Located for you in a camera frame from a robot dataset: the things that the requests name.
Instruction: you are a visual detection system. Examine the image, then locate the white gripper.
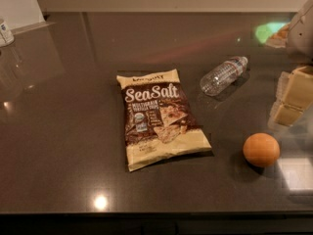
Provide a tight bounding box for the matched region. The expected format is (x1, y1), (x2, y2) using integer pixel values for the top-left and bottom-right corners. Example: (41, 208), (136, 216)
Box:
(276, 0), (313, 111)

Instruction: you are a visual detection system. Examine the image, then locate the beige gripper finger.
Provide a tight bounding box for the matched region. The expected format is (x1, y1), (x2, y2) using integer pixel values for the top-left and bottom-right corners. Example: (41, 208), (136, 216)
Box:
(270, 101), (303, 126)

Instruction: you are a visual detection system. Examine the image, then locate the clear plastic water bottle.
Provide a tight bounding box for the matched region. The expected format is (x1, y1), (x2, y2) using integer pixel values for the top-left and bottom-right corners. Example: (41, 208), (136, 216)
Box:
(200, 56), (248, 97)

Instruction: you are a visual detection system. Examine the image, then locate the orange ball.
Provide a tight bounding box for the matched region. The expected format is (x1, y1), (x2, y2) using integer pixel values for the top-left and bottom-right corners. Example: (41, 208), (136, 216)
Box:
(243, 133), (280, 167)

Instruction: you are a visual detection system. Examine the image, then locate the sea salt chips bag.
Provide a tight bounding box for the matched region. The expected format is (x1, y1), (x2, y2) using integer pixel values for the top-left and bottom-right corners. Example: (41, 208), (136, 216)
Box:
(116, 70), (211, 171)

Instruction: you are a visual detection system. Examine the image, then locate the white container at left edge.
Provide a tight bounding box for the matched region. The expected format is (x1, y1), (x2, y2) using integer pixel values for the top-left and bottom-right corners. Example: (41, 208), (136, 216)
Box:
(0, 19), (15, 46)

